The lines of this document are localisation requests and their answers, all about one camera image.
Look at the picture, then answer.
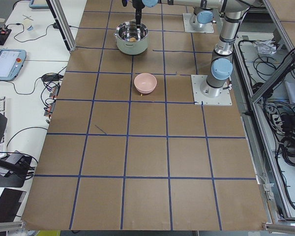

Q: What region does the blue teach pendant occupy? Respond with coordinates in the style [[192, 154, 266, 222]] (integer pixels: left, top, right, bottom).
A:
[[29, 0, 49, 9], [0, 49, 27, 81]]

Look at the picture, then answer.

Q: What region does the coiled black cable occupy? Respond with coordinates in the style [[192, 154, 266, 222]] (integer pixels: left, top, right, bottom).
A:
[[275, 135, 295, 170]]

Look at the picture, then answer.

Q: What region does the aluminium frame post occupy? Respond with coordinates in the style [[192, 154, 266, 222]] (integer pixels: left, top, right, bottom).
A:
[[46, 0, 76, 52]]

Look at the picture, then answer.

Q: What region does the black tripod base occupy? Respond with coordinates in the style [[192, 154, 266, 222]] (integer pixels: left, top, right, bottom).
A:
[[0, 151, 33, 188]]

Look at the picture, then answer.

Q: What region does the black power adapter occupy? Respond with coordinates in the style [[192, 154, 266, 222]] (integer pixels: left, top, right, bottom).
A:
[[41, 73, 63, 82]]

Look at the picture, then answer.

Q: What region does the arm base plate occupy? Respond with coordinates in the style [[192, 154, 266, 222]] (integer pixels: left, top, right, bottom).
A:
[[182, 11, 214, 33], [191, 75, 232, 106]]

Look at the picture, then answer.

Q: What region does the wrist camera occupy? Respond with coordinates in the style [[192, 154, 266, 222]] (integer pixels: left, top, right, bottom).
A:
[[121, 0, 128, 7]]

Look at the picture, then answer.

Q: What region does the paper cup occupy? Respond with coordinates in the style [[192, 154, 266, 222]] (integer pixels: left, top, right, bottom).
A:
[[23, 19, 34, 35]]

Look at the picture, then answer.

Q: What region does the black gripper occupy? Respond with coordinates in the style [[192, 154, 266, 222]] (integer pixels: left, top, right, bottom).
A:
[[135, 8, 142, 30]]

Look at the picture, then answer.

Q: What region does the pink bowl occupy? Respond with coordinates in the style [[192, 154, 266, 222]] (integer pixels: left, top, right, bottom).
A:
[[134, 73, 157, 94]]

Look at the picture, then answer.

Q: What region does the aluminium diagonal strut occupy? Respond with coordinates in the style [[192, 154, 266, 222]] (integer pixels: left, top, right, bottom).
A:
[[250, 48, 295, 104]]

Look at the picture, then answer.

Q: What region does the brown egg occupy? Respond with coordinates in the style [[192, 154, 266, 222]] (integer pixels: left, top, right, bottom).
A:
[[129, 37, 137, 42]]

